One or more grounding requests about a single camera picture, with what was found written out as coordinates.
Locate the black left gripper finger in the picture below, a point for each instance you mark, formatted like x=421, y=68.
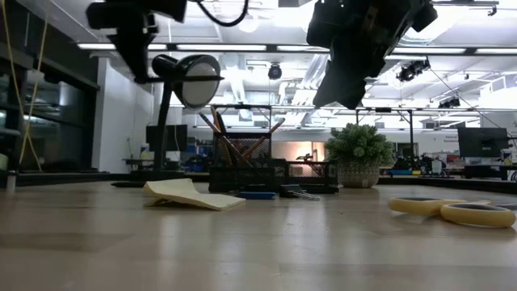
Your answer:
x=139, y=56

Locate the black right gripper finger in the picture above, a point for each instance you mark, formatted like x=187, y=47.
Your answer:
x=343, y=89

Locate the orange pencil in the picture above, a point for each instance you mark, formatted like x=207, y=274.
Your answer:
x=214, y=116
x=270, y=131

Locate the light wood pencil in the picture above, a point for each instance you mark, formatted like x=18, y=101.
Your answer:
x=210, y=124

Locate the large black binder clip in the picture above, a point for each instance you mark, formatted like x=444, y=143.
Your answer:
x=288, y=190

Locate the blue eraser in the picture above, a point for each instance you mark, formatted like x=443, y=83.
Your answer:
x=258, y=195

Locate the yellow sticky note pad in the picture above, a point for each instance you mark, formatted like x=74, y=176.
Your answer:
x=190, y=194

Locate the black mesh desk organizer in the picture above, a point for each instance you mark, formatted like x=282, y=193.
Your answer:
x=242, y=178

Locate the long ceiling light strip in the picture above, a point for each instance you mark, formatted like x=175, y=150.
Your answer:
x=222, y=47
x=97, y=46
x=428, y=50
x=497, y=51
x=299, y=48

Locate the green plant in patterned pot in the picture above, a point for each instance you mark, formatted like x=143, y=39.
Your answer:
x=359, y=145

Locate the black ceiling spotlight cluster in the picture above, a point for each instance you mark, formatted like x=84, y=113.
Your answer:
x=412, y=70
x=449, y=103

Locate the black desk lamp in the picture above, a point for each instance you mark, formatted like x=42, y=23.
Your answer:
x=198, y=89

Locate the round black ceiling fixture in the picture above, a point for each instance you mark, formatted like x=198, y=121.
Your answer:
x=275, y=71

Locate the black computer monitor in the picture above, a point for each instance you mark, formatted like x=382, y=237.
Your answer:
x=482, y=141
x=177, y=137

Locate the black pen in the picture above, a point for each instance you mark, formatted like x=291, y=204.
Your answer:
x=221, y=123

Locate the white globe ceiling lamp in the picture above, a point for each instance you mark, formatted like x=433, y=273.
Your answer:
x=248, y=25

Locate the small grey cylinder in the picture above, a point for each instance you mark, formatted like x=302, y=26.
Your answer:
x=11, y=182

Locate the black aluminium table frame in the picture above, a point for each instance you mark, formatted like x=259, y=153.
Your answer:
x=444, y=184

